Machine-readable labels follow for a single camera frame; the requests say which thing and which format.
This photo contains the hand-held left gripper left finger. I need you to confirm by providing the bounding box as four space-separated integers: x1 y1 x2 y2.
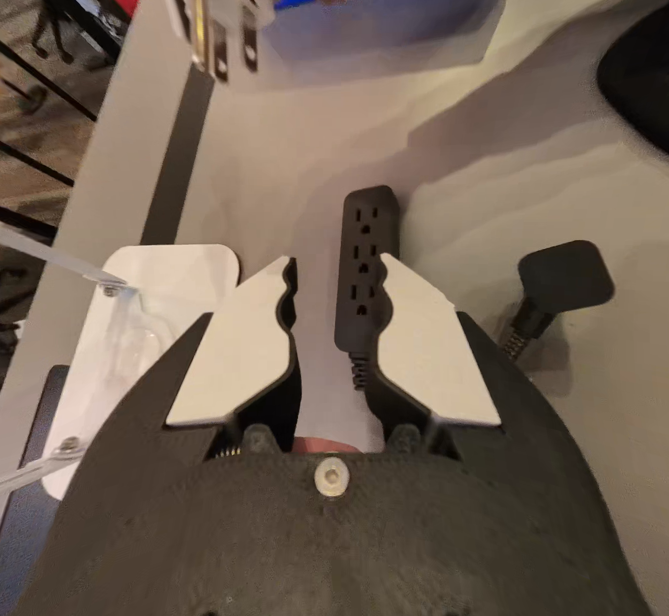
165 255 304 454

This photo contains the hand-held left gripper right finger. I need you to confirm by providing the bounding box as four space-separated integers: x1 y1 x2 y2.
367 252 502 448

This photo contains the black power strip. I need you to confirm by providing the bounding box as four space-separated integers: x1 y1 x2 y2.
333 185 401 392

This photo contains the black flat angled plug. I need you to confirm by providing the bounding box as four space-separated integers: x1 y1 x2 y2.
509 240 616 341

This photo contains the blue plastic bin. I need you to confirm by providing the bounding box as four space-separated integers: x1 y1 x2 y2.
260 0 510 86

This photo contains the black braided cable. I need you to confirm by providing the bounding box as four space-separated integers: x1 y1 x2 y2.
501 331 530 364

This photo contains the black metal table frame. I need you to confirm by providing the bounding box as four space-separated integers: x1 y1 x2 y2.
0 0 134 243

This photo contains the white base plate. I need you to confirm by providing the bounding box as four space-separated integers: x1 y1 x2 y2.
41 244 242 500

